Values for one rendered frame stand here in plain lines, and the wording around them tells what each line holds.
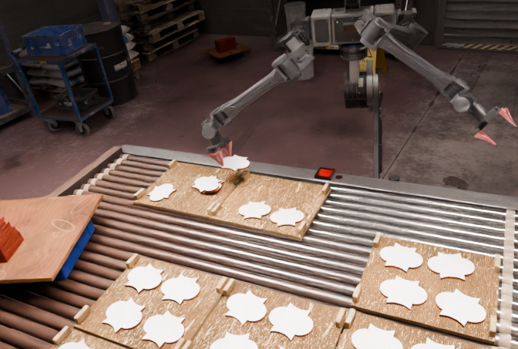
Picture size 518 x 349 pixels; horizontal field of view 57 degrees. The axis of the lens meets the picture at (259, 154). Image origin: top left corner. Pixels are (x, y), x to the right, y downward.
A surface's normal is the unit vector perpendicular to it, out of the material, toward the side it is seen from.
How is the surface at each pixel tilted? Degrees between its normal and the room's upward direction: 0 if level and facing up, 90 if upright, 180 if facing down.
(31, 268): 0
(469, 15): 78
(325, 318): 0
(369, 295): 0
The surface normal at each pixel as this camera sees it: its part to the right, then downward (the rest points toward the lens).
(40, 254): -0.13, -0.86
